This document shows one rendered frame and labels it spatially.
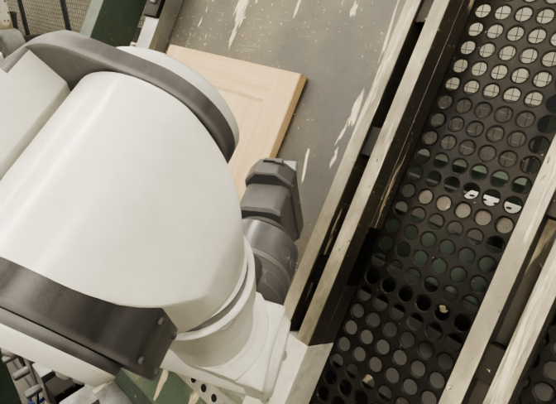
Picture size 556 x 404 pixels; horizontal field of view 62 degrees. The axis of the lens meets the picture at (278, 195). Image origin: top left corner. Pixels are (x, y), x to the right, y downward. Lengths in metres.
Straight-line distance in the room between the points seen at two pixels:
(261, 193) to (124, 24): 0.89
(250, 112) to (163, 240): 0.66
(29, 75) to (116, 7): 1.08
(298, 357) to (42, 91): 0.50
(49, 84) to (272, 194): 0.31
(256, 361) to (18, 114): 0.23
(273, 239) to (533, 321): 0.27
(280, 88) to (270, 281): 0.43
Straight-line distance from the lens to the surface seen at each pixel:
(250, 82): 0.85
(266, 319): 0.36
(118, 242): 0.18
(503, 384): 0.55
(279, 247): 0.46
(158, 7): 1.09
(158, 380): 0.87
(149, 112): 0.19
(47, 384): 1.03
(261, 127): 0.80
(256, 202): 0.50
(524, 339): 0.54
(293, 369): 0.65
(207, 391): 0.78
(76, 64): 0.22
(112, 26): 1.31
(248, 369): 0.36
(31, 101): 0.23
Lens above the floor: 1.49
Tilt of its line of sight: 29 degrees down
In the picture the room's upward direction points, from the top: straight up
